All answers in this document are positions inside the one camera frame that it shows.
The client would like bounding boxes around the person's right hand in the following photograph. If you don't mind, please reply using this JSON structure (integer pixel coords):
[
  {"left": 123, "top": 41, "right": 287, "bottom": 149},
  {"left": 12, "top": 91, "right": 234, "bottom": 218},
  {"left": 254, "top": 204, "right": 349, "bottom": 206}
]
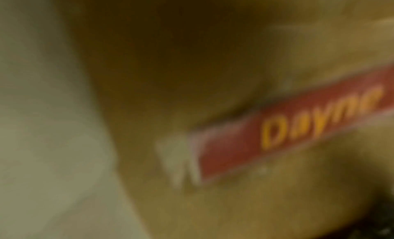
[{"left": 61, "top": 0, "right": 278, "bottom": 128}]

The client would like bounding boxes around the clear plastic storage box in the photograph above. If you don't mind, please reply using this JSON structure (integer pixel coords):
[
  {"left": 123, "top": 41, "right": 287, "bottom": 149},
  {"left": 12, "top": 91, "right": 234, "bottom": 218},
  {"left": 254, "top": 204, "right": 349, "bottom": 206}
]
[{"left": 0, "top": 0, "right": 152, "bottom": 239}]

